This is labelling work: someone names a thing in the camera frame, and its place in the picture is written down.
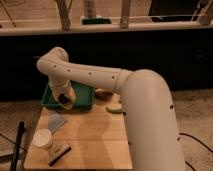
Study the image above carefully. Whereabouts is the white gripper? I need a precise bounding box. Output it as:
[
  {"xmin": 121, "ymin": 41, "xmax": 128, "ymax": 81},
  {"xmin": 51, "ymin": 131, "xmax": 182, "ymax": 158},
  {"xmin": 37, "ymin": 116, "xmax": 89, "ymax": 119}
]
[{"xmin": 49, "ymin": 80, "xmax": 76, "ymax": 102}]

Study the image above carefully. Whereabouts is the dark green cup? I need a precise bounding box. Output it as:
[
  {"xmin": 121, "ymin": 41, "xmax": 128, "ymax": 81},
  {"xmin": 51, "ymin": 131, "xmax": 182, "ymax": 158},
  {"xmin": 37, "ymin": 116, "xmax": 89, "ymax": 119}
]
[{"xmin": 58, "ymin": 94, "xmax": 75, "ymax": 110}]

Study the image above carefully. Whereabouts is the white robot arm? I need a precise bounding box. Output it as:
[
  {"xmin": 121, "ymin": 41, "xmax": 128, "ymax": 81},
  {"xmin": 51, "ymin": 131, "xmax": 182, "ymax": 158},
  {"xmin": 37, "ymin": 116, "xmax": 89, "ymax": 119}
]
[{"xmin": 37, "ymin": 47, "xmax": 186, "ymax": 171}]

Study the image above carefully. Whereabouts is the green plastic tray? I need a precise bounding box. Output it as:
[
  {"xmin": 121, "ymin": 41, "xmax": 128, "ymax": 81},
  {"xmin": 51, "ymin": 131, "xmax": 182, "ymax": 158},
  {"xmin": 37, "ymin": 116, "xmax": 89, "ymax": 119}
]
[{"xmin": 41, "ymin": 82, "xmax": 94, "ymax": 110}]

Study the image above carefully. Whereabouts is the grey cloth sponge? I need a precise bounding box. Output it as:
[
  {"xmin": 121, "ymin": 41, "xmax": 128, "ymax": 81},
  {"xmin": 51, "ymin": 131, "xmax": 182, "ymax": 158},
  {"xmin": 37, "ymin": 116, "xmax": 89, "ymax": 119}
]
[{"xmin": 48, "ymin": 111, "xmax": 66, "ymax": 134}]

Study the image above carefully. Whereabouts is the dark brown bowl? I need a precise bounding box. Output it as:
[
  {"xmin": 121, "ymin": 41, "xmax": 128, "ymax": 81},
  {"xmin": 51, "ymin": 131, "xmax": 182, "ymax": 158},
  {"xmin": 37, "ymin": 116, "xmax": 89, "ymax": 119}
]
[{"xmin": 95, "ymin": 89, "xmax": 113, "ymax": 101}]

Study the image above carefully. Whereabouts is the white paper cup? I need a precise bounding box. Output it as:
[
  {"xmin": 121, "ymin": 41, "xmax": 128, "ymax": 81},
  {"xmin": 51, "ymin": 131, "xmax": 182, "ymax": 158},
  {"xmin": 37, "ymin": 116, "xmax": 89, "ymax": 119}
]
[{"xmin": 32, "ymin": 129, "xmax": 53, "ymax": 149}]

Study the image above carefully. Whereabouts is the black pole stand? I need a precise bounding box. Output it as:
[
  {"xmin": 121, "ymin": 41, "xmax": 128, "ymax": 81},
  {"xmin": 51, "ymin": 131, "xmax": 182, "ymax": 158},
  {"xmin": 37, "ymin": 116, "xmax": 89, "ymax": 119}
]
[{"xmin": 10, "ymin": 121, "xmax": 25, "ymax": 171}]

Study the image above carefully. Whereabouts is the black floor cable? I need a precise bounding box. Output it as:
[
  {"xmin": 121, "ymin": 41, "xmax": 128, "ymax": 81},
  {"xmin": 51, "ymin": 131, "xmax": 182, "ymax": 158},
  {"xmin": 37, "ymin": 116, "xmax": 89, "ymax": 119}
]
[{"xmin": 178, "ymin": 132, "xmax": 213, "ymax": 171}]

